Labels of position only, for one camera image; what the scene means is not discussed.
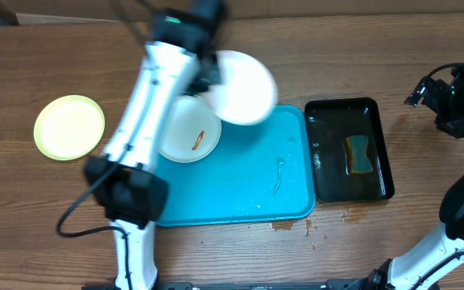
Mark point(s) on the green yellow sponge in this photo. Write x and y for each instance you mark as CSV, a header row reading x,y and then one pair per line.
x,y
356,154

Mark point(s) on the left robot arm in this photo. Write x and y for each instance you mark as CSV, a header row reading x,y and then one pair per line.
x,y
180,59

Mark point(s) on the yellow-green rimmed plate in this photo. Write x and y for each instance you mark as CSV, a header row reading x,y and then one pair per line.
x,y
69,127

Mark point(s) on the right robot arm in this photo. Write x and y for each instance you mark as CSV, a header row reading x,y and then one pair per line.
x,y
442,250

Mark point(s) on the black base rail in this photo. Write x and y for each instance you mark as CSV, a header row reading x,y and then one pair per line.
x,y
333,284

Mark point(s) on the white plate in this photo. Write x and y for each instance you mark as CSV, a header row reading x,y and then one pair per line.
x,y
192,132
247,93

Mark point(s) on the black water tray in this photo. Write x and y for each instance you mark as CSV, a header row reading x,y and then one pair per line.
x,y
328,123

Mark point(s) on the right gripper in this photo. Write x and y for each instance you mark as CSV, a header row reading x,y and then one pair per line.
x,y
424,94

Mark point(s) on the teal plastic tray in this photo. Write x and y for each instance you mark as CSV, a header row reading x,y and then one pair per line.
x,y
255,174

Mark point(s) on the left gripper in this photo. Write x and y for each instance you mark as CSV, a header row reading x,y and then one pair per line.
x,y
214,78

